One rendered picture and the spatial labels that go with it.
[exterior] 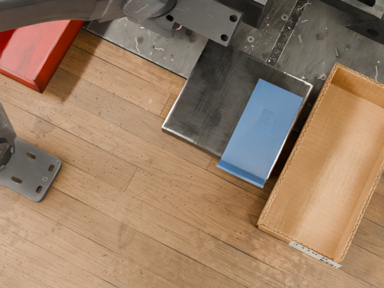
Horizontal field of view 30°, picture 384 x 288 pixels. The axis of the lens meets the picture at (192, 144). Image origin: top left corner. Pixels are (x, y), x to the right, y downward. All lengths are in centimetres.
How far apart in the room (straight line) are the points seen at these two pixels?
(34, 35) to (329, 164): 48
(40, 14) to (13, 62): 40
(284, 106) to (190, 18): 25
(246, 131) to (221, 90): 7
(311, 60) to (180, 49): 20
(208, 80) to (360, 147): 24
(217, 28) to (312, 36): 29
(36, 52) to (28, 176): 19
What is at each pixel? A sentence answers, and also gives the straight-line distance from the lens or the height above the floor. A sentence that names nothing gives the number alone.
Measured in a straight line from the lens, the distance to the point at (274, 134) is 103.
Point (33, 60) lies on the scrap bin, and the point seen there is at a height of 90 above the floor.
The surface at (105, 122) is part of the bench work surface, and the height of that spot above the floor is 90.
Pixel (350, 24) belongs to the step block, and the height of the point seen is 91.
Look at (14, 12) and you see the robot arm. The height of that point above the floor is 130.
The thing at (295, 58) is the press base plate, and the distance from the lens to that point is 110.
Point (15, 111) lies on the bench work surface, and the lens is 108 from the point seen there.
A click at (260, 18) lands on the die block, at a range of 107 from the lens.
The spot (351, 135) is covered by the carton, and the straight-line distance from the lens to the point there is 107.
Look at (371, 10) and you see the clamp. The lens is 107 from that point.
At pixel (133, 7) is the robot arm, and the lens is 76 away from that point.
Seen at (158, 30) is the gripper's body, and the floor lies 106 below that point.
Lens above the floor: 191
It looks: 75 degrees down
